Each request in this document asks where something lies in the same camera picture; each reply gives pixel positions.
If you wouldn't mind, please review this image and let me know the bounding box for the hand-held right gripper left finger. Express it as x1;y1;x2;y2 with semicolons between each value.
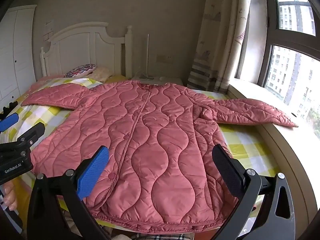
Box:
27;145;110;240

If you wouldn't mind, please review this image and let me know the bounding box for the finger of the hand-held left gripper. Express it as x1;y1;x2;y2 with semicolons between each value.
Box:
0;122;46;153
0;102;20;133

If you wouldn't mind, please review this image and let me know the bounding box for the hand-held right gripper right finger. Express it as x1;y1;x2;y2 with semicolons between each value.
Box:
211;144;296;240

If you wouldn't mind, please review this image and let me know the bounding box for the pink quilted jacket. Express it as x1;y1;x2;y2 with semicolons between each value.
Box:
20;80;299;233

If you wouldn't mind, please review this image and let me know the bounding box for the person's left hand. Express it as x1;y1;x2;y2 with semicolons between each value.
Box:
4;180;18;211

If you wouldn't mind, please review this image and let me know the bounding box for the yellow checked bed sheet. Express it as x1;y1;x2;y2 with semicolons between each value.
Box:
0;76;280;240

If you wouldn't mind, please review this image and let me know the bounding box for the white wardrobe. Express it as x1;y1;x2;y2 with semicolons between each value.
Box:
0;4;37;110

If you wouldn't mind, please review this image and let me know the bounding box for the beige window sill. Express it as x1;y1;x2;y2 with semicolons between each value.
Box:
229;77;320;230

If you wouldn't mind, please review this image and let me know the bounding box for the patterned pillow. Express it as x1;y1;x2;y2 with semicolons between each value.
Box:
64;64;97;78

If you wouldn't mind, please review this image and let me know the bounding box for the plaid cloth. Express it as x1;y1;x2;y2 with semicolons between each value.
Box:
110;230;218;240

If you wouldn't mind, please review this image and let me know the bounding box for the pale yellow pillow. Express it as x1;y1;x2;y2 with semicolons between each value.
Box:
87;66;113;83

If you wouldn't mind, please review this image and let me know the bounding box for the white wooden headboard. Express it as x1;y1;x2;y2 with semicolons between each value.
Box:
40;22;133;80

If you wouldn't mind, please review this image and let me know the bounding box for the white nightstand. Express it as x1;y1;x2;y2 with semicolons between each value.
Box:
131;75;183;87

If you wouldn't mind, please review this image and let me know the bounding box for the dark framed window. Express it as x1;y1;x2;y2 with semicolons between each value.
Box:
262;0;320;130

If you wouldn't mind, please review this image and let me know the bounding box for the printed beige curtain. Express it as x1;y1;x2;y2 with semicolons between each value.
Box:
187;0;253;93

